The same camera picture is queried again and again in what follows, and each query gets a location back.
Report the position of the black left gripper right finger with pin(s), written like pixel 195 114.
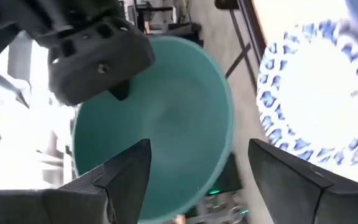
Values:
pixel 294 193

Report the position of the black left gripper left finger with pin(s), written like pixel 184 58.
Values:
pixel 117 186

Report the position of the teal bowl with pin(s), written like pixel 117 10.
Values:
pixel 172 118

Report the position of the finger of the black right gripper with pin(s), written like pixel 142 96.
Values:
pixel 98 62

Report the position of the blue patterned paper plate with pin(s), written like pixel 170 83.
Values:
pixel 315 99

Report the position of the black table frame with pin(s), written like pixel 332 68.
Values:
pixel 248 25

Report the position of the black computer tower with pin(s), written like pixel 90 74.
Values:
pixel 228 177

